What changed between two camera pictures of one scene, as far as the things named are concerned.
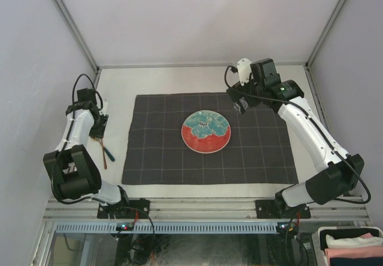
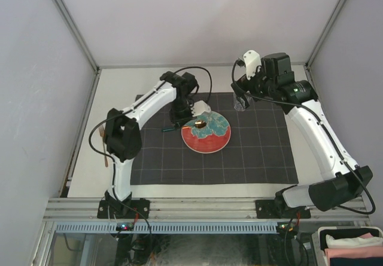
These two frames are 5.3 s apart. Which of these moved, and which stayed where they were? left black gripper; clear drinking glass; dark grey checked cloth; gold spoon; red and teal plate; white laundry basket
Moved: gold spoon; left black gripper
Stayed: red and teal plate; clear drinking glass; white laundry basket; dark grey checked cloth
